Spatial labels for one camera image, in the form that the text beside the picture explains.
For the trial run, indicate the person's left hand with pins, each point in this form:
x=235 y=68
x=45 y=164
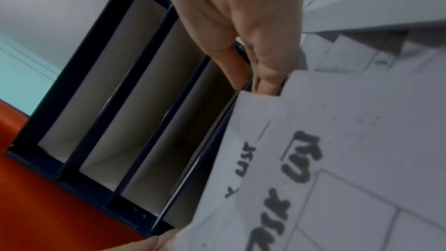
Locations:
x=153 y=244

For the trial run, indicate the person's right hand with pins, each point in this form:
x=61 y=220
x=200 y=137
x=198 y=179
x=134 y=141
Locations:
x=237 y=18

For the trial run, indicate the dark blue paper tray organizer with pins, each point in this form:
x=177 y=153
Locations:
x=34 y=145

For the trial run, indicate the pile of printed papers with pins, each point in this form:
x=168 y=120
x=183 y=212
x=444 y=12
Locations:
x=348 y=134

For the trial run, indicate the red curtain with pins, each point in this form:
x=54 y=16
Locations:
x=42 y=211

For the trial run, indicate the window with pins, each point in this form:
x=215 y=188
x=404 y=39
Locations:
x=21 y=79

